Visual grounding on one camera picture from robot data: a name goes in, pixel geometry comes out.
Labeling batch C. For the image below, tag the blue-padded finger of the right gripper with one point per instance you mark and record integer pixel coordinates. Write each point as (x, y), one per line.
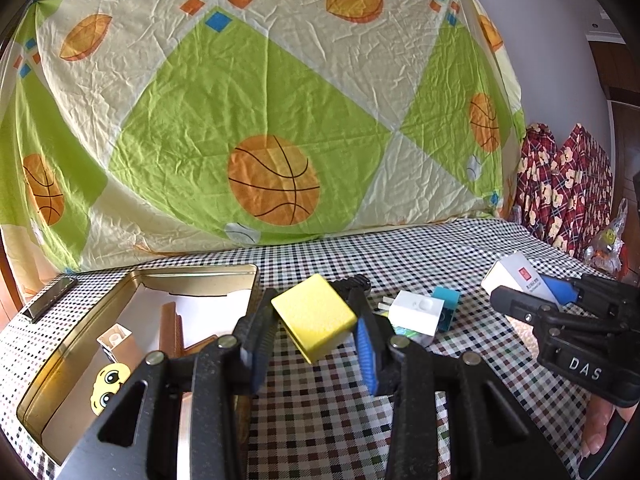
(559, 292)

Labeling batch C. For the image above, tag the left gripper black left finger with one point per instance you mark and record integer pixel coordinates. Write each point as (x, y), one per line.
(256, 333)

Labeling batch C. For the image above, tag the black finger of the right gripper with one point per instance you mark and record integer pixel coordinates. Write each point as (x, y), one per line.
(535, 309)

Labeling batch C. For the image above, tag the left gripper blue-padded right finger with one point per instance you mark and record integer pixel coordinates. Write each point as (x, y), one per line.
(371, 335)

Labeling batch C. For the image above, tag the white USB charger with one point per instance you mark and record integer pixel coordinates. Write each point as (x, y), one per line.
(413, 311)

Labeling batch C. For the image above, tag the yellow cube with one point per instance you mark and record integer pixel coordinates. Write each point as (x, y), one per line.
(315, 317)

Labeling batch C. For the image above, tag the brown embossed chocolate plaque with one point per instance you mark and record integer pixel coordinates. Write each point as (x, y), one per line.
(200, 344)

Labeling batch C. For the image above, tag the yellow cartoon face toy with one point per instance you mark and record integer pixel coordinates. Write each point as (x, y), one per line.
(108, 382)

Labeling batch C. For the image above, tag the green dental floss box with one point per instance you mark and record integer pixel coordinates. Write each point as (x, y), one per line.
(422, 339)

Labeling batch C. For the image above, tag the black hair claw clip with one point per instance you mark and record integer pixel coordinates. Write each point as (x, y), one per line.
(357, 282)

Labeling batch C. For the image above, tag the brown rectangular seal stone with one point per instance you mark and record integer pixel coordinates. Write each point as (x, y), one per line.
(170, 340)

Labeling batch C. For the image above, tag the teal bear print cube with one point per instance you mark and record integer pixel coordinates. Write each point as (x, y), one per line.
(451, 298)

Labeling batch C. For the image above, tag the white moon print cube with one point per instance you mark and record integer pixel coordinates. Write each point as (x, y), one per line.
(119, 345)

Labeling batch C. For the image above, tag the person's right hand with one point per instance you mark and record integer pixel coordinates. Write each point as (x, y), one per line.
(598, 415)

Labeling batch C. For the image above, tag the plastic bag with yellow toy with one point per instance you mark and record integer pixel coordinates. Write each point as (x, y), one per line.
(605, 252)

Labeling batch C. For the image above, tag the gold metal tin box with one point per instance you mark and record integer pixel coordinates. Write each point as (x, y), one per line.
(55, 410)

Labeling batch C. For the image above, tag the checkered tablecloth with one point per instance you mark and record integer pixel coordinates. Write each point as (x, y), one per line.
(475, 404)

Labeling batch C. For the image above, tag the red floral cloth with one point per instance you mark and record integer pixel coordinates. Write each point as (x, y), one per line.
(564, 191)

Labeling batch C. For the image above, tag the black smartphone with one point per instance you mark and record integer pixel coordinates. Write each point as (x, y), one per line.
(48, 298)

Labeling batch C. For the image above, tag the basketball print bedsheet backdrop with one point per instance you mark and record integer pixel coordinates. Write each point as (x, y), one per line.
(134, 129)

